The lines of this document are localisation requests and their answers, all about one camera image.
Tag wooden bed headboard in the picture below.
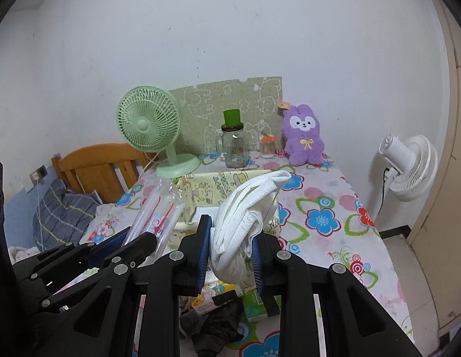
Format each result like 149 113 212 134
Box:
51 143 155 203

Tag purple plush bunny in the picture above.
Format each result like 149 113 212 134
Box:
281 104 325 166

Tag black umbrella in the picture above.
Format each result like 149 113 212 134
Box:
180 291 244 356

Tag wall power socket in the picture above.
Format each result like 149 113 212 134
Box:
30 165 48 185

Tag toothpick jar orange lid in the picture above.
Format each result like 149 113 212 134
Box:
259 134 277 159

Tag green desk fan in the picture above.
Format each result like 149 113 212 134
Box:
117 85 200 180

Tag crumpled clothes on bed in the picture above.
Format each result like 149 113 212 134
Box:
8 246 41 264

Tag grey plaid pillow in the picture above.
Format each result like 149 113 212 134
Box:
33 178 100 252

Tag floral tablecloth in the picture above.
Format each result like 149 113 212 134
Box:
79 151 413 356

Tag yellow cartoon tissue pack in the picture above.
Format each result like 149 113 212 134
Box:
190 270 243 314

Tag white clip fan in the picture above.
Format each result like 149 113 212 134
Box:
379 134 438 202

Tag white cloth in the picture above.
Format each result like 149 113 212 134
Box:
210 170 292 288

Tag yellow-green fabric storage basket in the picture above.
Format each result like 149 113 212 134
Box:
162 170 267 252

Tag clear plastic packet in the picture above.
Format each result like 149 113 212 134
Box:
123 179 186 246

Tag green tissue pack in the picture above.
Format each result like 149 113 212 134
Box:
242 288 281 322

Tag green patterned cardboard panel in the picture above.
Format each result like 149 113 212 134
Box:
171 76 283 156

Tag glass mason jar mug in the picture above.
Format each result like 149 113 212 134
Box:
216 123 249 168

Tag green plastic cup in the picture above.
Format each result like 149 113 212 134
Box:
223 109 242 127

